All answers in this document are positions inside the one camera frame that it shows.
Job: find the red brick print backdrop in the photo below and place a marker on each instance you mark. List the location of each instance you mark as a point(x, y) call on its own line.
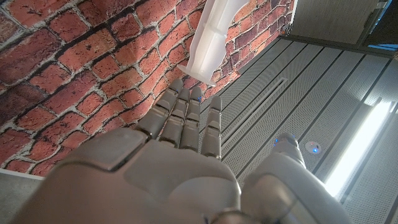
point(62, 62)

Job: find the large clear plastic syringe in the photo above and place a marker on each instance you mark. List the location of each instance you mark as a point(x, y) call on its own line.
point(211, 40)

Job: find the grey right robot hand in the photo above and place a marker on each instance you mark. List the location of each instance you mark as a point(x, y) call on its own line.
point(155, 180)

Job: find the long ceiling light strip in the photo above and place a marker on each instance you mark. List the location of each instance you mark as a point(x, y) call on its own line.
point(357, 146)

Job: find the round white ceiling sensor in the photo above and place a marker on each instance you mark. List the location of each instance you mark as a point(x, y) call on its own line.
point(312, 147)

